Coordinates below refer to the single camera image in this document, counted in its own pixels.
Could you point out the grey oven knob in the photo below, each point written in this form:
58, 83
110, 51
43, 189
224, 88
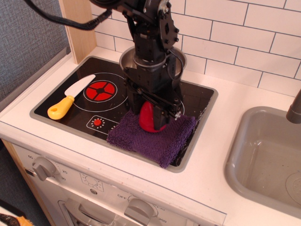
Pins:
43, 168
139, 211

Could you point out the orange object at corner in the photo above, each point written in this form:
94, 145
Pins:
22, 221

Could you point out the white toy oven front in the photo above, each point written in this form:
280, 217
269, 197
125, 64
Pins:
73, 198

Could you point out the stainless steel pot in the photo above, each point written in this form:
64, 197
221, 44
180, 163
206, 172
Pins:
131, 60

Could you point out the grey toy sink basin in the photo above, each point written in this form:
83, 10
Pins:
264, 164

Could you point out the black toy stovetop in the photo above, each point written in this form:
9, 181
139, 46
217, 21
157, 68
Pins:
100, 106

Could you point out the grey left oven knob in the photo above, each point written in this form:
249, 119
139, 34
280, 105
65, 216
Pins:
43, 168

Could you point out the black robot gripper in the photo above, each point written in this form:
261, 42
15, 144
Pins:
157, 87

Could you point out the yellow handled toy knife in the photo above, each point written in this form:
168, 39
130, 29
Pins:
60, 109

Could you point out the grey right oven knob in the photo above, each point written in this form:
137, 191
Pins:
139, 211

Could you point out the wooden side post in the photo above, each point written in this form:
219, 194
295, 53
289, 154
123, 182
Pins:
81, 42

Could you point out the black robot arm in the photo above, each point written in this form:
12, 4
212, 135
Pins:
150, 23

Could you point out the red toy pepper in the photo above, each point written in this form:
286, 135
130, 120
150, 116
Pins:
146, 120

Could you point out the purple folded towel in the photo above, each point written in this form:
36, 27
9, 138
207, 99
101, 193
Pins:
161, 147

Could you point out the grey faucet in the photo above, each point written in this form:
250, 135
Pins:
294, 113

